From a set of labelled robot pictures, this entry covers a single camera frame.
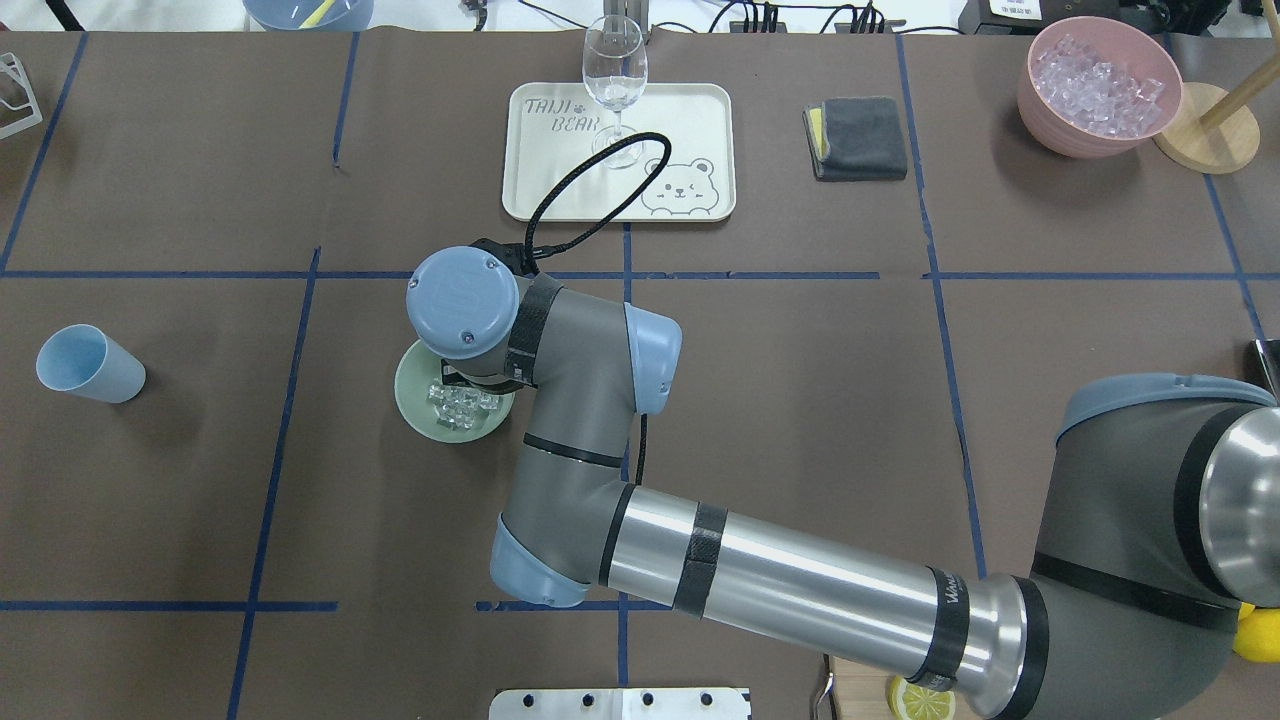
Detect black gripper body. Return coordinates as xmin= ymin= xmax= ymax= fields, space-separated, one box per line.
xmin=440 ymin=363 xmax=524 ymax=393

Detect green ceramic bowl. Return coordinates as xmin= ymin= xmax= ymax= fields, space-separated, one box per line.
xmin=394 ymin=340 xmax=515 ymax=445

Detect light blue plastic cup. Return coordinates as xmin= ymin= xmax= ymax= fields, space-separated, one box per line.
xmin=36 ymin=324 xmax=146 ymax=404

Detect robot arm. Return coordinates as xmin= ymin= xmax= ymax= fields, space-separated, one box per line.
xmin=406 ymin=246 xmax=1277 ymax=719

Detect ice cubes in green bowl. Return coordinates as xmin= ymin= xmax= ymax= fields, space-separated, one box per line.
xmin=428 ymin=382 xmax=500 ymax=430

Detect blue bowl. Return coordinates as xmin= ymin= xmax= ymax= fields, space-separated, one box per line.
xmin=242 ymin=1 xmax=376 ymax=32

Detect pink bowl of ice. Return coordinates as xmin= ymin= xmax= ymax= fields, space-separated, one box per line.
xmin=1018 ymin=15 xmax=1183 ymax=158

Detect metal ice scoop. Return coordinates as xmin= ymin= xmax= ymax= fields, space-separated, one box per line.
xmin=1249 ymin=340 xmax=1279 ymax=398

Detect cream bear tray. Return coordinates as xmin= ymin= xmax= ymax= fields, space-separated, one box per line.
xmin=502 ymin=82 xmax=736 ymax=223

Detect clear wine glass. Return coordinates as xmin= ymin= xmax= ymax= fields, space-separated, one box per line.
xmin=582 ymin=14 xmax=648 ymax=154

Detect grey folded cloth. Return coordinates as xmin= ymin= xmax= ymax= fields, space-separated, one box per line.
xmin=803 ymin=96 xmax=908 ymax=182

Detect yellow plastic fork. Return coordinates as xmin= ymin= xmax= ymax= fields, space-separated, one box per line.
xmin=298 ymin=0 xmax=335 ymax=29

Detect wooden cutting board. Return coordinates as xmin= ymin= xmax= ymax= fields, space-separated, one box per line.
xmin=829 ymin=656 xmax=895 ymax=719

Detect lemon half slice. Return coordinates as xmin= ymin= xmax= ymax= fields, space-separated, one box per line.
xmin=886 ymin=676 xmax=957 ymax=720

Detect wooden cup stand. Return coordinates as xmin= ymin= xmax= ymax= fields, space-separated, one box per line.
xmin=1155 ymin=50 xmax=1279 ymax=176

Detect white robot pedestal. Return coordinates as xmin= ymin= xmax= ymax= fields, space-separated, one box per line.
xmin=488 ymin=687 xmax=753 ymax=719

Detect white wire cup rack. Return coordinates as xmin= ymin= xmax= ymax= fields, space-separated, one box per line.
xmin=1 ymin=53 xmax=44 ymax=140

